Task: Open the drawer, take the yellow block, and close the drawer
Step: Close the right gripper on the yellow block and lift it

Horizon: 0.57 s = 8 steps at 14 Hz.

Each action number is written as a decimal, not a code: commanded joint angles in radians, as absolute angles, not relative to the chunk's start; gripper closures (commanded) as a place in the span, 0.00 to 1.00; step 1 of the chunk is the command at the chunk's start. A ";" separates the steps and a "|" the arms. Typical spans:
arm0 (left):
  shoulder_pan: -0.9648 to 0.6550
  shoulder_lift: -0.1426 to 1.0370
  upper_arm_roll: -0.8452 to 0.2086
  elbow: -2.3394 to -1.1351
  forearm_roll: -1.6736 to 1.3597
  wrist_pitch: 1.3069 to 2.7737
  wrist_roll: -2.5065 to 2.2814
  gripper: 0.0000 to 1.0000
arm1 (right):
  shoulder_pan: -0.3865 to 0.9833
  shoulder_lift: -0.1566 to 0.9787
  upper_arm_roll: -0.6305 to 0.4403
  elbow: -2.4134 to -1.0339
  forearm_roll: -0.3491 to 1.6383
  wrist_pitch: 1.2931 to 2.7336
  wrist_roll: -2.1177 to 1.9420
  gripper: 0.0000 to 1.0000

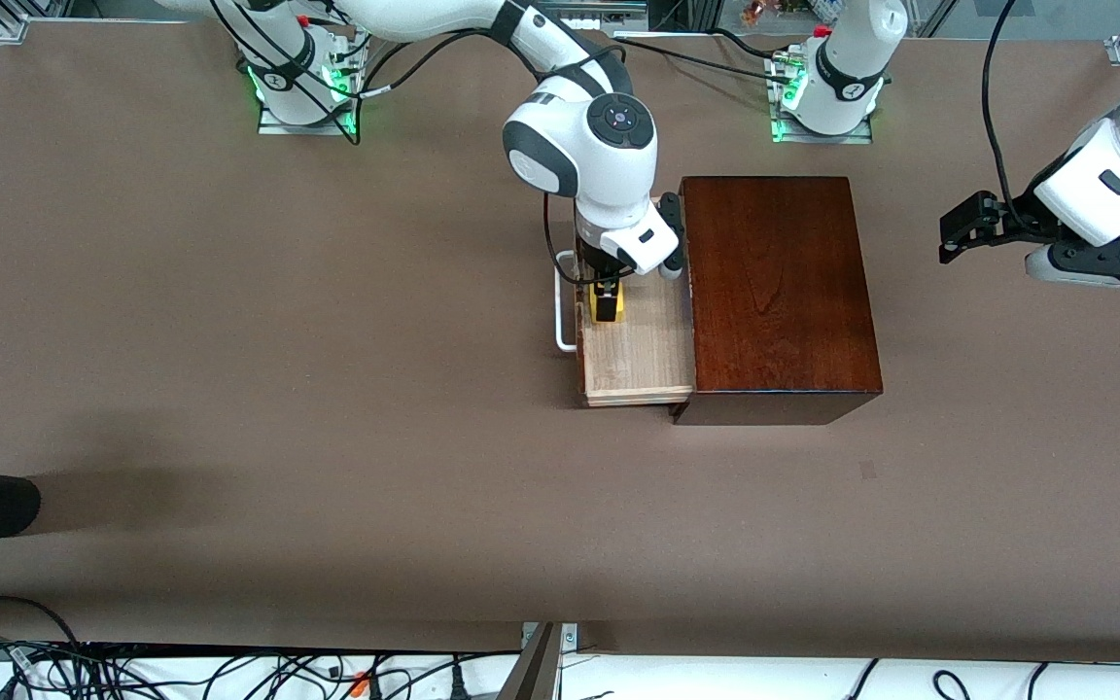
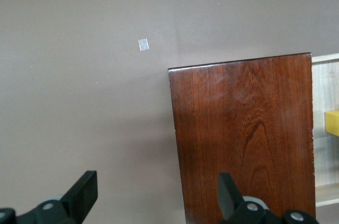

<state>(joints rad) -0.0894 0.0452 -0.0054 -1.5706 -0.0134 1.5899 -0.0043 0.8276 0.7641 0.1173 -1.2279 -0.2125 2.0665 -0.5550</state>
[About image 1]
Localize dark brown wooden cabinet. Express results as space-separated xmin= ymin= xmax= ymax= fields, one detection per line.
xmin=669 ymin=176 xmax=885 ymax=427

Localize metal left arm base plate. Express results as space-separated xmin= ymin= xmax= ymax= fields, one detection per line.
xmin=769 ymin=97 xmax=875 ymax=146

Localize grey metal stand bar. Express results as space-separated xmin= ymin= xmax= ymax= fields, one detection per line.
xmin=497 ymin=622 xmax=580 ymax=700

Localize grey equipment rack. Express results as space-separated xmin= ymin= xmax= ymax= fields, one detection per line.
xmin=560 ymin=0 xmax=650 ymax=32

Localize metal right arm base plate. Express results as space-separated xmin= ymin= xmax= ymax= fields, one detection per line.
xmin=257 ymin=92 xmax=360 ymax=138

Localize light wood drawer white handle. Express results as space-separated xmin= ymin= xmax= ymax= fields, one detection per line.
xmin=555 ymin=197 xmax=697 ymax=408

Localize black cable across table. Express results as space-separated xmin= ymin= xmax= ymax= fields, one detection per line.
xmin=613 ymin=27 xmax=806 ymax=87

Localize yellow cube block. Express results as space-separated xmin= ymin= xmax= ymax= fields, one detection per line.
xmin=588 ymin=282 xmax=628 ymax=325

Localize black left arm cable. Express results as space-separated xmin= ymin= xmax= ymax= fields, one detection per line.
xmin=981 ymin=0 xmax=1033 ymax=227

